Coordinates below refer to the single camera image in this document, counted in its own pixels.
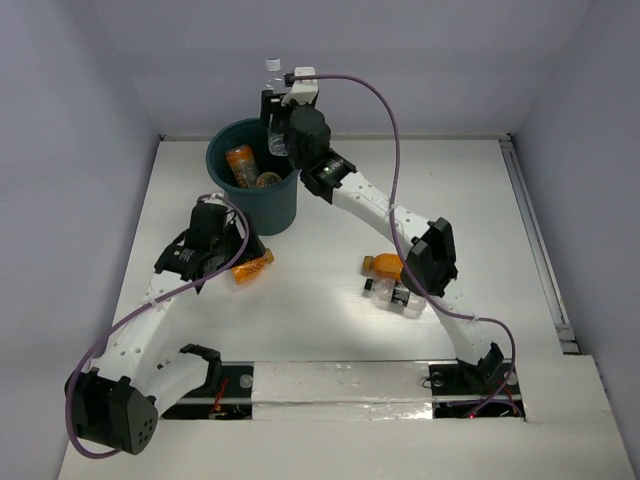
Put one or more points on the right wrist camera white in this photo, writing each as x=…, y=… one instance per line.
x=302, y=87

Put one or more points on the tall orange label bottle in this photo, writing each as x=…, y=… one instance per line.
x=243, y=166

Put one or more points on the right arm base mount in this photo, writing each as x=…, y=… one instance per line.
x=460, y=390

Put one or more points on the clear bottle black label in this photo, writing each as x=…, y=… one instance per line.
x=390, y=295

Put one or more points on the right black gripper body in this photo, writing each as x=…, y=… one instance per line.
x=292, y=155

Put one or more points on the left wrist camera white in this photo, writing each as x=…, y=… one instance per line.
x=216, y=198

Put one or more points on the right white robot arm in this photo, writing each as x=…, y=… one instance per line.
x=426, y=247

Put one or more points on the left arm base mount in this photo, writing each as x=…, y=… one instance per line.
x=225, y=395

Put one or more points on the aluminium rail right edge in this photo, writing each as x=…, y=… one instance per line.
x=564, y=330

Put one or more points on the silver foil tape strip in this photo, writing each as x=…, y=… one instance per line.
x=341, y=391

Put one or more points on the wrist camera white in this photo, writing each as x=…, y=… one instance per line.
x=302, y=87
x=216, y=198

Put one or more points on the clear plastic water bottle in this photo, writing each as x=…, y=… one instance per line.
x=277, y=88

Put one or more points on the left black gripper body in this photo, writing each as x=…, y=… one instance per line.
x=248, y=248

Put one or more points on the small orange bottle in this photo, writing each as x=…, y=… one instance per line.
x=249, y=270
x=385, y=265

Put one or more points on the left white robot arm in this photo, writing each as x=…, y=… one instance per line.
x=131, y=376

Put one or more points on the dark green plastic bin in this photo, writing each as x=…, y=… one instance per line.
x=272, y=208

